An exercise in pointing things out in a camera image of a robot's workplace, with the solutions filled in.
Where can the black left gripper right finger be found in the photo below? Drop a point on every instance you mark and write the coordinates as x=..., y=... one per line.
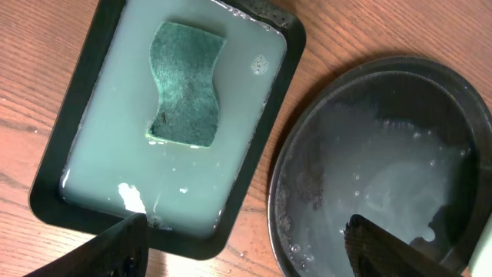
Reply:
x=374, y=252

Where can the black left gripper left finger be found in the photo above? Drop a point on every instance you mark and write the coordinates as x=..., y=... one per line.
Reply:
x=121, y=250

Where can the green yellow sponge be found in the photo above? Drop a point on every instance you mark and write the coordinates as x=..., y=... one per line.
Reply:
x=182, y=61

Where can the round black tray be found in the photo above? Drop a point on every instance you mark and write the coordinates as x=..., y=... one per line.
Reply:
x=403, y=141

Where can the teal rectangular water tray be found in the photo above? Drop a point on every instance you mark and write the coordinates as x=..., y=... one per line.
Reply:
x=100, y=167

